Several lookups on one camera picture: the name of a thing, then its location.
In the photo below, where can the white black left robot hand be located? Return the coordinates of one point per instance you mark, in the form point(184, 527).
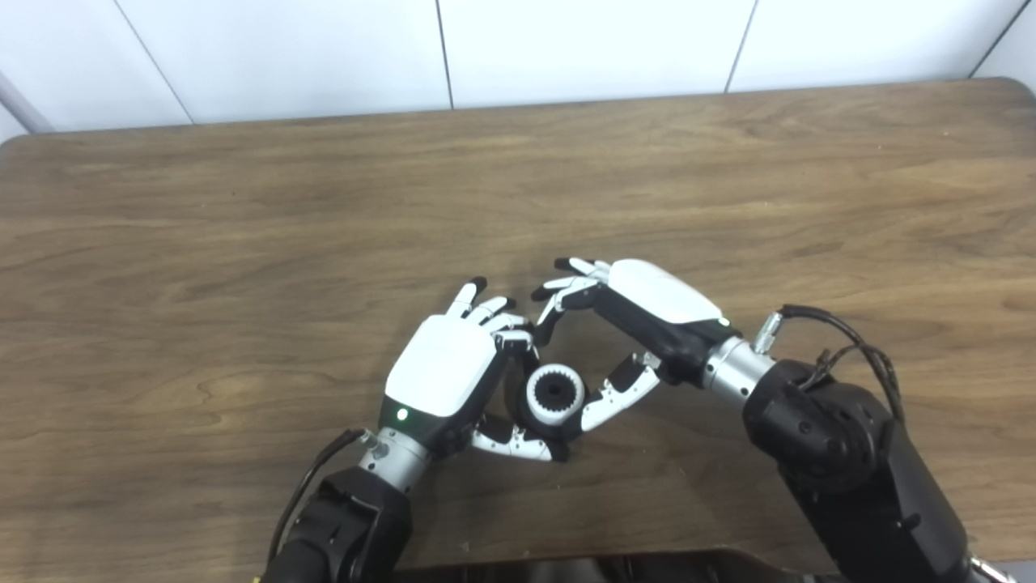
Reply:
point(441, 364)

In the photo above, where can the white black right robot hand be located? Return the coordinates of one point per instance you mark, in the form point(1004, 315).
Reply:
point(664, 291)

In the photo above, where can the round black part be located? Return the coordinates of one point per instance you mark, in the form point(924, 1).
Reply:
point(553, 393)

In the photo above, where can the black robot torso edge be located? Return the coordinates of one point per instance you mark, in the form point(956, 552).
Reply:
point(607, 568)

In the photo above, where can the grey wall corner post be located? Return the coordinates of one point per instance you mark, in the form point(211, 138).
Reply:
point(20, 109)

